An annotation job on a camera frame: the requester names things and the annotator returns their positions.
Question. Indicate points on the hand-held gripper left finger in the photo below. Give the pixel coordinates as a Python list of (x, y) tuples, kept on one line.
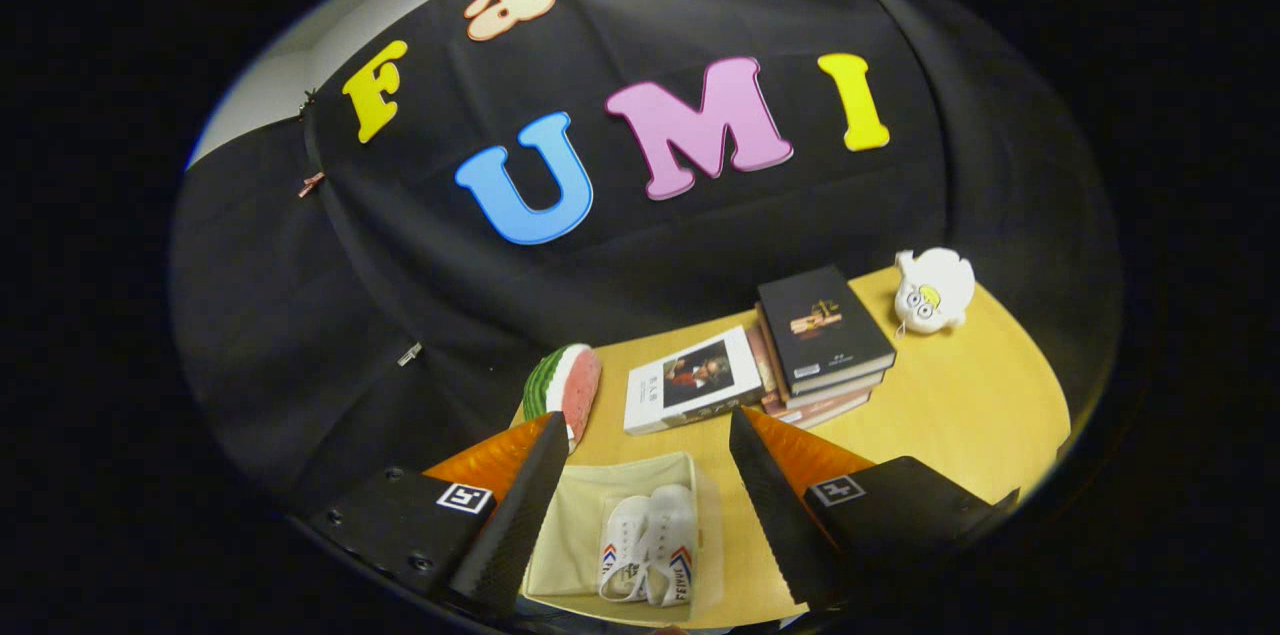
[(520, 515)]

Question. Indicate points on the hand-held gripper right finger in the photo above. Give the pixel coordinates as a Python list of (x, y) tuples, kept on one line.
[(775, 505)]

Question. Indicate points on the beige fabric storage box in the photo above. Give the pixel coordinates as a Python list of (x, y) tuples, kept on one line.
[(580, 525)]

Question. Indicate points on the white canvas shoe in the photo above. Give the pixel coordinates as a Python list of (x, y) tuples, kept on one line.
[(672, 535), (622, 545)]

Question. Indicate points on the brown cover book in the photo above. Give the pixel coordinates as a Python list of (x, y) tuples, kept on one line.
[(830, 412)]

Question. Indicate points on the dark thick book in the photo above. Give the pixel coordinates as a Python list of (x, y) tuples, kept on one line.
[(840, 393)]

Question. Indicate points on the watermelon slice plush toy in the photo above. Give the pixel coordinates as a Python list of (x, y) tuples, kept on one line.
[(575, 390)]

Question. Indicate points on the white portrait cover book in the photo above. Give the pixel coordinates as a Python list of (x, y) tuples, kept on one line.
[(690, 380)]

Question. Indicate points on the black cover book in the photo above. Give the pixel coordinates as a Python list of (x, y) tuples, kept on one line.
[(820, 320)]

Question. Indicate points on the silver metal clip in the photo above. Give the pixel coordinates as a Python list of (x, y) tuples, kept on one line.
[(410, 354)]

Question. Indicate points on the black backdrop cloth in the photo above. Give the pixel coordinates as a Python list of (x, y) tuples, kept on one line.
[(400, 295)]

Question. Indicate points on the white cartoon face plush toy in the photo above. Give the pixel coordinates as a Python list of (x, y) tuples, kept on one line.
[(935, 290)]

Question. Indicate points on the red clothes peg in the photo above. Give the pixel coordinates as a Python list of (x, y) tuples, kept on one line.
[(311, 185)]

